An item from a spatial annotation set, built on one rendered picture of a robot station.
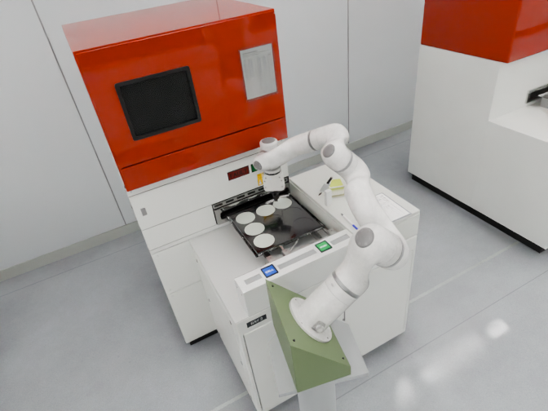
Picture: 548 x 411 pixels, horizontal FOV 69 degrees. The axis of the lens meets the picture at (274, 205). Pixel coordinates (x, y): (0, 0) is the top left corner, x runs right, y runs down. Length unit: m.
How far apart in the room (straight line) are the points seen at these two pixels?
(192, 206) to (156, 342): 1.11
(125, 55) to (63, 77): 1.60
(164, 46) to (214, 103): 0.30
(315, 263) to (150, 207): 0.82
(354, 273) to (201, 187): 0.96
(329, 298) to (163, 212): 0.98
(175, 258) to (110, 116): 0.83
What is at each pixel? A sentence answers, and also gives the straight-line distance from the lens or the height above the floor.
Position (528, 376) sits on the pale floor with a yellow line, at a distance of 2.66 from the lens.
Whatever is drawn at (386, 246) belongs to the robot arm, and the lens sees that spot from 1.25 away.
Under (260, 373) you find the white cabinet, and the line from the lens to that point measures 1.99.
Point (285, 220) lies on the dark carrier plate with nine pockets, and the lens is 1.97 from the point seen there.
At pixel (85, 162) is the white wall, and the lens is 3.43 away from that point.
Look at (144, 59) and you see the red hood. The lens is 1.67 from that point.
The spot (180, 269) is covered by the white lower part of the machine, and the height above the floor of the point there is 0.65.
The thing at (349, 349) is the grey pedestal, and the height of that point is 0.82.
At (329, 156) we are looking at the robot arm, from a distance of 1.47.
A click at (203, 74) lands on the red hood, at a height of 1.63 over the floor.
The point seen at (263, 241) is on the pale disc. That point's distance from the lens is 1.86.
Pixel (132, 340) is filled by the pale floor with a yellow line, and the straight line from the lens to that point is 2.88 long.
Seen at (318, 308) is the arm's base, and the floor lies 1.05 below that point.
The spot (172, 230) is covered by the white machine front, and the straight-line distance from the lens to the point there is 2.05.
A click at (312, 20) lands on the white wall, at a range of 3.76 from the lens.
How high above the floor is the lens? 2.10
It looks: 35 degrees down
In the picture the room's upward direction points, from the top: 8 degrees counter-clockwise
